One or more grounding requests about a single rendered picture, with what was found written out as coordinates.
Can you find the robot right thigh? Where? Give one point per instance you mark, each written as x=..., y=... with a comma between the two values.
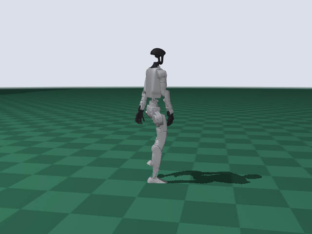
x=161, y=129

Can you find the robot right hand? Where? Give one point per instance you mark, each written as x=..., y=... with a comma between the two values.
x=170, y=118

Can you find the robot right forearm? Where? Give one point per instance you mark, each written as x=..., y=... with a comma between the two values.
x=168, y=102

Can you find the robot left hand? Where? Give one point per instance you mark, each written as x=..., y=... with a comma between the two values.
x=139, y=115

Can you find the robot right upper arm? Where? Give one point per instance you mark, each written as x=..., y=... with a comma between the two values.
x=161, y=74

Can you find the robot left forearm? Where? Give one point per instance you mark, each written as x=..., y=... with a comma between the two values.
x=143, y=100

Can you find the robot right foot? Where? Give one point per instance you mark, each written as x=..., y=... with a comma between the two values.
x=158, y=180

